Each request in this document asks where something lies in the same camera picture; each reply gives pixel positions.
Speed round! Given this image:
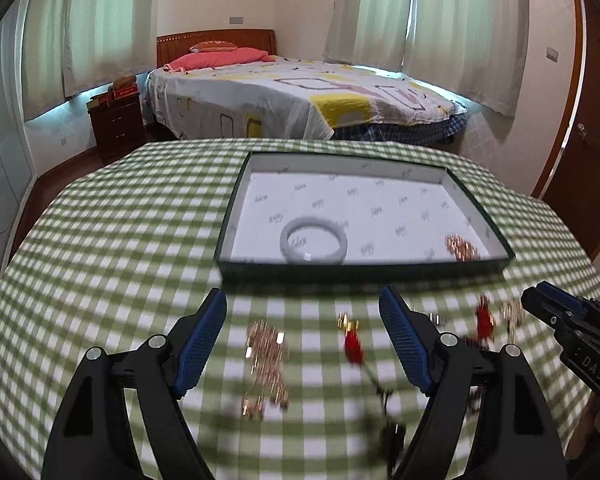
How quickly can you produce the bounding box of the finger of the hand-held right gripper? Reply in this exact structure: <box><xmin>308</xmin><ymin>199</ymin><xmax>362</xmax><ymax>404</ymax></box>
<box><xmin>536</xmin><ymin>281</ymin><xmax>588</xmax><ymax>311</ymax></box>
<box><xmin>520</xmin><ymin>287</ymin><xmax>568</xmax><ymax>333</ymax></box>

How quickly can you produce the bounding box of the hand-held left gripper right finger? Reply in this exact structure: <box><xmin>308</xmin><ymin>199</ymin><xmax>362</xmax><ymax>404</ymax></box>
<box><xmin>377</xmin><ymin>284</ymin><xmax>568</xmax><ymax>480</ymax></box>

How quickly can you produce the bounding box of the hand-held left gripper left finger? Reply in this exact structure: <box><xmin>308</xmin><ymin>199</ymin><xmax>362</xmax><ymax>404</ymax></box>
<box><xmin>40</xmin><ymin>287</ymin><xmax>228</xmax><ymax>480</ymax></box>

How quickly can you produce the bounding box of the pearl bracelet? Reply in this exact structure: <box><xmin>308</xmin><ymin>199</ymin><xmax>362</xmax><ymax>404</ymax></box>
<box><xmin>499</xmin><ymin>299</ymin><xmax>525</xmax><ymax>332</ymax></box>

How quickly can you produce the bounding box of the red tassel earring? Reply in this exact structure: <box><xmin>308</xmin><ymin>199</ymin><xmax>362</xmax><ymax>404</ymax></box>
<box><xmin>472</xmin><ymin>296</ymin><xmax>498</xmax><ymax>343</ymax></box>
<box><xmin>336</xmin><ymin>312</ymin><xmax>366</xmax><ymax>366</ymax></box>

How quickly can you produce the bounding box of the black cord necklace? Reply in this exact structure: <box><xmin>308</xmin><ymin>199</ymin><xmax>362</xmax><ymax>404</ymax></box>
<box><xmin>362</xmin><ymin>360</ymin><xmax>408</xmax><ymax>466</ymax></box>

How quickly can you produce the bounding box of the green shallow box white lining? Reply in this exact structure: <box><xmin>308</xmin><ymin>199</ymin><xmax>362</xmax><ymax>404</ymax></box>
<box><xmin>214</xmin><ymin>151</ymin><xmax>516</xmax><ymax>285</ymax></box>

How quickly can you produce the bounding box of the white jade bangle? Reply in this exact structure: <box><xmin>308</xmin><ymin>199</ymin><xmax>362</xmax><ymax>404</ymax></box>
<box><xmin>280</xmin><ymin>216</ymin><xmax>348</xmax><ymax>265</ymax></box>

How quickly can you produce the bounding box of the green checked tablecloth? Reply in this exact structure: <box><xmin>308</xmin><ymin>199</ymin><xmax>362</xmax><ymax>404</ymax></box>
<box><xmin>0</xmin><ymin>137</ymin><xmax>600</xmax><ymax>480</ymax></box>

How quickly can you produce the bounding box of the brown wooden door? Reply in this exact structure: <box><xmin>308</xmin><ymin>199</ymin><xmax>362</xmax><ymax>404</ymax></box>
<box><xmin>530</xmin><ymin>0</ymin><xmax>600</xmax><ymax>261</ymax></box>

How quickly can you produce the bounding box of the blue plaid bed sheet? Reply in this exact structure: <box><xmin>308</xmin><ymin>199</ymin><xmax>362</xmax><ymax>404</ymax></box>
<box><xmin>332</xmin><ymin>112</ymin><xmax>468</xmax><ymax>146</ymax></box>

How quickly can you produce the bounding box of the dark wooden nightstand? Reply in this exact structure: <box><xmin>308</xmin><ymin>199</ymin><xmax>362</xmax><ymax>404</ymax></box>
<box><xmin>89</xmin><ymin>92</ymin><xmax>147</xmax><ymax>163</ymax></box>

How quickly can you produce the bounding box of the patterned white bedspread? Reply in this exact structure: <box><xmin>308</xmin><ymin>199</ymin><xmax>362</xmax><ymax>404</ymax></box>
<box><xmin>145</xmin><ymin>55</ymin><xmax>468</xmax><ymax>142</ymax></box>

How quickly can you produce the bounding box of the frosted glass wardrobe door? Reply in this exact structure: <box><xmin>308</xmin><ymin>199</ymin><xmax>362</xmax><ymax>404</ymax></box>
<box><xmin>0</xmin><ymin>25</ymin><xmax>36</xmax><ymax>281</ymax></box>

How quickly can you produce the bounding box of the white curtain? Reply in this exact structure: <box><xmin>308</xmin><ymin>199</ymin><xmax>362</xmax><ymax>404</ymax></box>
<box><xmin>405</xmin><ymin>0</ymin><xmax>531</xmax><ymax>117</ymax></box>
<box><xmin>22</xmin><ymin>0</ymin><xmax>76</xmax><ymax>122</ymax></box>
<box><xmin>325</xmin><ymin>0</ymin><xmax>416</xmax><ymax>68</ymax></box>
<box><xmin>62</xmin><ymin>0</ymin><xmax>158</xmax><ymax>98</ymax></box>

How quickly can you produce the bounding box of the pink pillow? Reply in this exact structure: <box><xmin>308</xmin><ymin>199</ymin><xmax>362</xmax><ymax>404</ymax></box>
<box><xmin>164</xmin><ymin>47</ymin><xmax>276</xmax><ymax>73</ymax></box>

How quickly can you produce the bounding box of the red patterned cushion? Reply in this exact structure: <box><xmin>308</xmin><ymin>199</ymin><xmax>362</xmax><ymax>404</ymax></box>
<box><xmin>189</xmin><ymin>40</ymin><xmax>238</xmax><ymax>54</ymax></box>

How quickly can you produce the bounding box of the wooden bed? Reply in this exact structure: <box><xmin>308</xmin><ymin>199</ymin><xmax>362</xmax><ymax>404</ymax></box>
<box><xmin>145</xmin><ymin>29</ymin><xmax>468</xmax><ymax>148</ymax></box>

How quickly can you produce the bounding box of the rose gold chain bracelet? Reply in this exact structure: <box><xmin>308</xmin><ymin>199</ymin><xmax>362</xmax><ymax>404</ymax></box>
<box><xmin>445</xmin><ymin>234</ymin><xmax>482</xmax><ymax>262</ymax></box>

